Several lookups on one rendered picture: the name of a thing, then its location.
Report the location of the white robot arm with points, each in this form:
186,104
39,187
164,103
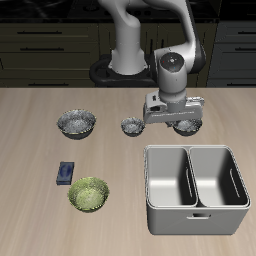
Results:
128,40

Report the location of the green bowl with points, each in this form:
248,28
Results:
88,195

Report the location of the white two-bin basket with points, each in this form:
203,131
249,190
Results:
196,220

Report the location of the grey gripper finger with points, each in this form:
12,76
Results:
169,124

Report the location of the large black bowl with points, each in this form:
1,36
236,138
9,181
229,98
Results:
76,124

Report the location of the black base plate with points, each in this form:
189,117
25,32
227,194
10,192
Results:
100,75

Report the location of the dark kitchen cupboards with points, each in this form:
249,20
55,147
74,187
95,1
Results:
46,50

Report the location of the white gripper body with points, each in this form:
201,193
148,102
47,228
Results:
193,110

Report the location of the dark blue box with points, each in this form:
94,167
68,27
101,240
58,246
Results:
65,173

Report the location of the middle-sized black bowl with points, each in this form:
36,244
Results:
187,128

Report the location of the small black bowl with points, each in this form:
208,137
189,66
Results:
132,127

